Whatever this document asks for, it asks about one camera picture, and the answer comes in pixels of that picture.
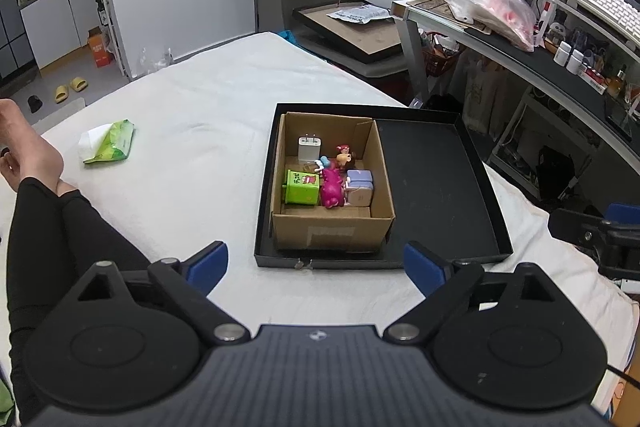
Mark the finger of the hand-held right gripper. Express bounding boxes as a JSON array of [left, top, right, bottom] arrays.
[[607, 202, 640, 221], [547, 208, 640, 281]]

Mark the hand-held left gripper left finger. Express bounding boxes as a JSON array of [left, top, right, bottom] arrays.
[[75, 241, 252, 348]]

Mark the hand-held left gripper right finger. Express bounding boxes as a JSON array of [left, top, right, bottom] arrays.
[[384, 241, 560, 348]]

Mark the black shallow tray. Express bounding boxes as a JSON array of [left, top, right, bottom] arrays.
[[253, 102, 515, 271]]

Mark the cardboard box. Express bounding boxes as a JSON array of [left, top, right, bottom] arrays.
[[270, 111, 396, 253]]

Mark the purple and white charger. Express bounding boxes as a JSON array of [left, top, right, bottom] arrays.
[[345, 170, 375, 208]]

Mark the pink doll figure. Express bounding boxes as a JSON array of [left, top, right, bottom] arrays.
[[320, 170, 346, 210]]

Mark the green hexagonal container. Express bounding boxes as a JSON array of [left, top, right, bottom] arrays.
[[282, 168, 322, 207]]

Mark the brown-haired doll figure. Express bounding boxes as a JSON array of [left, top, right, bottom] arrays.
[[334, 144, 357, 173]]

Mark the white plug charger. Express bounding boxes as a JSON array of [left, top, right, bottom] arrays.
[[297, 134, 322, 163]]

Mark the black backpack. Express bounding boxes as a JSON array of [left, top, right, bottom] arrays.
[[537, 146, 577, 203]]

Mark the person's leg in black legging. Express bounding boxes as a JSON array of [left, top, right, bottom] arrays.
[[5, 176, 168, 427]]

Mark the green tissue pack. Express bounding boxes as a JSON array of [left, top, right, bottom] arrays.
[[78, 120, 136, 165]]

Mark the beige tote bag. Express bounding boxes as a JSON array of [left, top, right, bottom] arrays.
[[462, 52, 511, 134]]

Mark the grey desk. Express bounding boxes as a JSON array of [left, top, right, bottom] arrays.
[[391, 0, 640, 160]]

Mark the red basket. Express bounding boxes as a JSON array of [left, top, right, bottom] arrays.
[[422, 34, 464, 78]]

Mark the person's bare foot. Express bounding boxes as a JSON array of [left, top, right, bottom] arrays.
[[0, 99, 66, 197]]

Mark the black framed board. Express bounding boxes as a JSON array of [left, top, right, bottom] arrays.
[[292, 0, 427, 63]]

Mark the orange carton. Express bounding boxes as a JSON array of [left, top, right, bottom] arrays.
[[87, 27, 114, 68]]

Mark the clear plastic bag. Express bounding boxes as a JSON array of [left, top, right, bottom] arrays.
[[418, 0, 536, 53]]

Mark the grey plastic mailer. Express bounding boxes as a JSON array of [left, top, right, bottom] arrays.
[[327, 4, 394, 26]]

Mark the white cabinet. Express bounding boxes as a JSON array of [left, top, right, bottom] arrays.
[[20, 0, 109, 69]]

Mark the dark grid-panel door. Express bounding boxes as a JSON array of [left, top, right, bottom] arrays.
[[0, 0, 39, 84]]

